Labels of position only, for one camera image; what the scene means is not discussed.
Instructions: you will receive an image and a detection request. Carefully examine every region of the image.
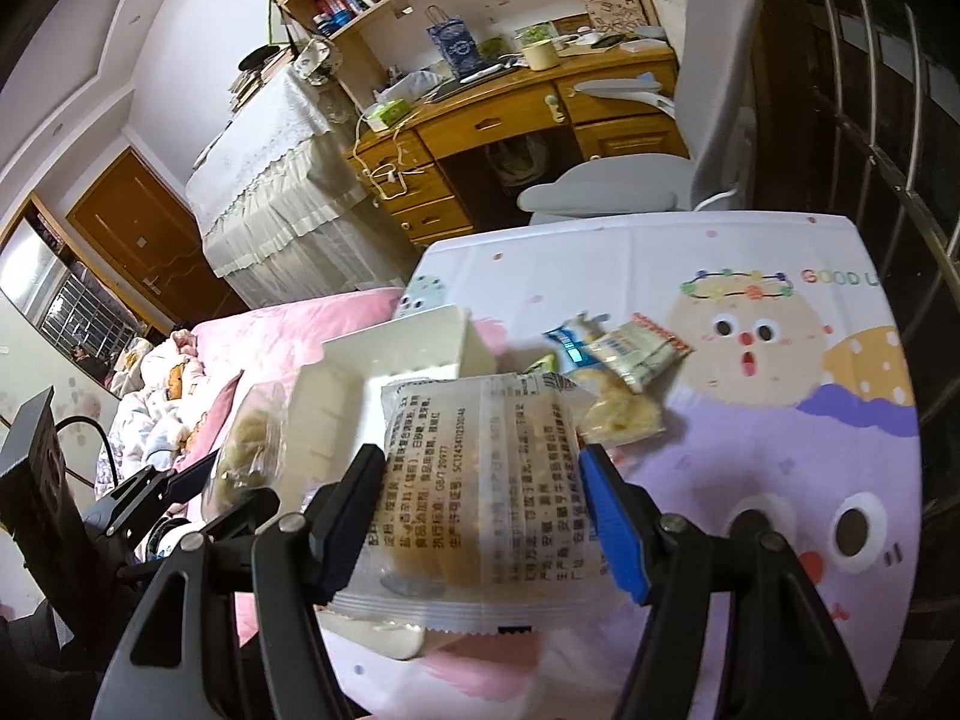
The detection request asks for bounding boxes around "wooden bookshelf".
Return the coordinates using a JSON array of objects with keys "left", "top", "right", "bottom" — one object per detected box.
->
[{"left": 247, "top": 0, "right": 653, "bottom": 102}]

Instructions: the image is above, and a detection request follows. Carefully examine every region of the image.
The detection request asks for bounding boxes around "cardboard box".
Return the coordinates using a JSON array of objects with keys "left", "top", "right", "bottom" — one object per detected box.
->
[{"left": 585, "top": 0, "right": 650, "bottom": 35}]

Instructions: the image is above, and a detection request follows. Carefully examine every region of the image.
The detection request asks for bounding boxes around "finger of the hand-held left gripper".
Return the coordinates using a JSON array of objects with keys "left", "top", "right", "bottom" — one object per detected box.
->
[
  {"left": 120, "top": 487, "right": 282, "bottom": 578},
  {"left": 94, "top": 457, "right": 217, "bottom": 537}
]

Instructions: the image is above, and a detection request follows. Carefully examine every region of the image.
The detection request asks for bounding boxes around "cartoon printed quilt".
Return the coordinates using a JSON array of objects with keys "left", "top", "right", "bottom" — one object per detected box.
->
[{"left": 109, "top": 326, "right": 207, "bottom": 481}]

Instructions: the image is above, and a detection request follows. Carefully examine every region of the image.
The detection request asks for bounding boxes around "yellow crumbly pastry packet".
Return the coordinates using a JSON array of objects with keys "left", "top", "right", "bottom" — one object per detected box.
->
[
  {"left": 577, "top": 371, "right": 668, "bottom": 445},
  {"left": 201, "top": 382, "right": 290, "bottom": 522}
]

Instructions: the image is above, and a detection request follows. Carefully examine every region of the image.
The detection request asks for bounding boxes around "pink blanket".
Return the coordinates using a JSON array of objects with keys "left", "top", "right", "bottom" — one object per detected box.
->
[{"left": 112, "top": 289, "right": 406, "bottom": 646}]

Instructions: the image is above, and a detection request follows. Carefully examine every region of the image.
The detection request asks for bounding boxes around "beige label snack packet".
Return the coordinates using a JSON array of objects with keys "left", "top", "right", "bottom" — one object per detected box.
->
[{"left": 585, "top": 313, "right": 692, "bottom": 395}]

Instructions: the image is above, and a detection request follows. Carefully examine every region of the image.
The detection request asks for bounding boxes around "grey office chair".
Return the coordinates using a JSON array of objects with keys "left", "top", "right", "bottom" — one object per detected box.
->
[{"left": 517, "top": 0, "right": 773, "bottom": 227}]

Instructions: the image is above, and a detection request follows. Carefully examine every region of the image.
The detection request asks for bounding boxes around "cartoon printed tablecloth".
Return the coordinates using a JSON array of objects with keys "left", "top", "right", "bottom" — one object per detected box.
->
[{"left": 232, "top": 210, "right": 923, "bottom": 713}]

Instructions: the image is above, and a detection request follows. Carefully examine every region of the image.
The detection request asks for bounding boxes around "blue gift bag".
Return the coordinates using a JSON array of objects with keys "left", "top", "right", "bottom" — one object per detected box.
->
[{"left": 426, "top": 6, "right": 481, "bottom": 80}]

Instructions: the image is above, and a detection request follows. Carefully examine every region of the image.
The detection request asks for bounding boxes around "white lace cover cloth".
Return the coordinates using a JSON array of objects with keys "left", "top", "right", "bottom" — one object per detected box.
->
[{"left": 185, "top": 67, "right": 398, "bottom": 301}]

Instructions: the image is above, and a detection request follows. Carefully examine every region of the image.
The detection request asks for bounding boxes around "small barred window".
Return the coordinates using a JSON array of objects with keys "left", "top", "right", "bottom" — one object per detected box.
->
[{"left": 0, "top": 195, "right": 181, "bottom": 391}]

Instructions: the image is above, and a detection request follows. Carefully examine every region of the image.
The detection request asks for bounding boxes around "clear plastic bag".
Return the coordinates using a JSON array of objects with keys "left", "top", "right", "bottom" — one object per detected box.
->
[{"left": 375, "top": 69, "right": 443, "bottom": 102}]

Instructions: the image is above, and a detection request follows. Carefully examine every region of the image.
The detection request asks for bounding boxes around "floral cloth bag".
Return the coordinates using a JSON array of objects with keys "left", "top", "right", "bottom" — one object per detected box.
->
[{"left": 294, "top": 37, "right": 342, "bottom": 83}]

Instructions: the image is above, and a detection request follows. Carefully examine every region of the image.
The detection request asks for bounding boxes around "white plastic tray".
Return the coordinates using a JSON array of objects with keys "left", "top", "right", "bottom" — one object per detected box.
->
[{"left": 289, "top": 305, "right": 500, "bottom": 661}]

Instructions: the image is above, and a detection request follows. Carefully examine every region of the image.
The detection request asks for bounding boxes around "wooden door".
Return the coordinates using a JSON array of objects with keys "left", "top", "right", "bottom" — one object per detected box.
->
[{"left": 67, "top": 146, "right": 248, "bottom": 316}]

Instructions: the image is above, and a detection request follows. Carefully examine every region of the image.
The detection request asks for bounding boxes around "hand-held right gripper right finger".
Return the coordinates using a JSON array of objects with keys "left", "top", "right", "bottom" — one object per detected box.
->
[{"left": 577, "top": 444, "right": 852, "bottom": 720}]

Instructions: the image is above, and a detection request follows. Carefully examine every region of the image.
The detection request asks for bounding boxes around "small blue white snack packet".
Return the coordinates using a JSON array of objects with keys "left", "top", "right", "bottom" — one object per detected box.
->
[{"left": 544, "top": 315, "right": 608, "bottom": 372}]

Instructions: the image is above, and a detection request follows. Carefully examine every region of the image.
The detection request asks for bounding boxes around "white charger cable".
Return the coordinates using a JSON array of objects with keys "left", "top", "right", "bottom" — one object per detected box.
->
[{"left": 352, "top": 101, "right": 428, "bottom": 203}]

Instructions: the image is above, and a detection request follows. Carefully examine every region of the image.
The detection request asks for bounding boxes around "black cable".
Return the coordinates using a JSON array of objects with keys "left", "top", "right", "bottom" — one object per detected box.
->
[{"left": 56, "top": 416, "right": 125, "bottom": 496}]

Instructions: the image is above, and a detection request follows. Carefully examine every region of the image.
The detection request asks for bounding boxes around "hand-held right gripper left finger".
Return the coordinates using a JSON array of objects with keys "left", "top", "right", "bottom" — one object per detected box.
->
[{"left": 94, "top": 444, "right": 387, "bottom": 720}]

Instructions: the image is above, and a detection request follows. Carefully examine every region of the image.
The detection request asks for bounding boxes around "wooden desk with drawers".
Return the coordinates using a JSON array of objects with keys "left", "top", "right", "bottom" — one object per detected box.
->
[{"left": 346, "top": 41, "right": 691, "bottom": 248}]

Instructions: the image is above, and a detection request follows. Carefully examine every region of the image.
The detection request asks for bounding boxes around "clear round cake packet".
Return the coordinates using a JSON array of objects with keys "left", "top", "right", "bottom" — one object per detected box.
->
[{"left": 328, "top": 371, "right": 627, "bottom": 635}]

